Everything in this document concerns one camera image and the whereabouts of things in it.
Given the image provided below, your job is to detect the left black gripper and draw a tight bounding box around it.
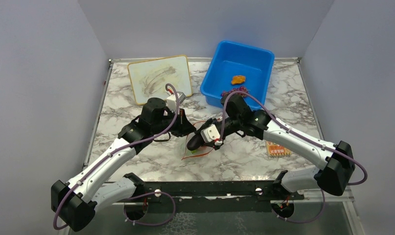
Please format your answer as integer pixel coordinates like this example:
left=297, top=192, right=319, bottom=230
left=152, top=107, right=197, bottom=138

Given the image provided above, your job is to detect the purple eggplant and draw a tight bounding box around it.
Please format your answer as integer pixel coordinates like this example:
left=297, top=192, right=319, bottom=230
left=186, top=124, right=220, bottom=151

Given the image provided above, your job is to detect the clear zip top bag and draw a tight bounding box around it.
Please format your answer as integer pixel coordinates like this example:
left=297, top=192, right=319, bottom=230
left=181, top=133, right=213, bottom=160

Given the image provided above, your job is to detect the red grape bunch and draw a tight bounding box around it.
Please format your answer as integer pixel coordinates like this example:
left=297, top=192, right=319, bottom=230
left=221, top=86, right=249, bottom=97

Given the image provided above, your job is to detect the orange food piece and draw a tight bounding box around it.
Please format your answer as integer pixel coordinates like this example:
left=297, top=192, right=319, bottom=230
left=231, top=75, right=246, bottom=85

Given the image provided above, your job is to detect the blue plastic bin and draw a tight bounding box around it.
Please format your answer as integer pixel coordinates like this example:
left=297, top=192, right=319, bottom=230
left=200, top=41, right=275, bottom=108

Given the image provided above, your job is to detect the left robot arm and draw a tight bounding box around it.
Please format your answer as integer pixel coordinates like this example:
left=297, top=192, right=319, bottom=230
left=50, top=92, right=196, bottom=232

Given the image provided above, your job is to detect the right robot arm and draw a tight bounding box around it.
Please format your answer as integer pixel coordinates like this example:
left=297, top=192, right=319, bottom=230
left=187, top=94, right=355, bottom=199

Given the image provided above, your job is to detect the orange snack packet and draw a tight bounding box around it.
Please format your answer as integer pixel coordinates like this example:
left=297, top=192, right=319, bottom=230
left=266, top=141, right=292, bottom=158

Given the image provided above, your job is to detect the small whiteboard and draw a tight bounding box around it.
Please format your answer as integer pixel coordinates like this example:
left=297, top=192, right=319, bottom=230
left=127, top=55, right=193, bottom=105

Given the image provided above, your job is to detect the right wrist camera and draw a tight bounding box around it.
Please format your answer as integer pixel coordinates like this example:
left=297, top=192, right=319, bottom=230
left=200, top=124, right=223, bottom=146

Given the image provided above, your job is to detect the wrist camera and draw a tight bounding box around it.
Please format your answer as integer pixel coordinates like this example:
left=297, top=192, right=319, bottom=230
left=166, top=92, right=186, bottom=113
left=200, top=124, right=223, bottom=146

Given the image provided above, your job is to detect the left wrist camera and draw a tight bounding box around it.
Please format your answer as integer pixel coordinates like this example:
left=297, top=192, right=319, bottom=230
left=166, top=92, right=186, bottom=113

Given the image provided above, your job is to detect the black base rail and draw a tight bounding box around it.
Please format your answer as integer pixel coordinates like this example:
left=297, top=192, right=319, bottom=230
left=123, top=180, right=304, bottom=213

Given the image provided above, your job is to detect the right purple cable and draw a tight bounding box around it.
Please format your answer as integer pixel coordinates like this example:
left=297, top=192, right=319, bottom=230
left=218, top=91, right=369, bottom=186

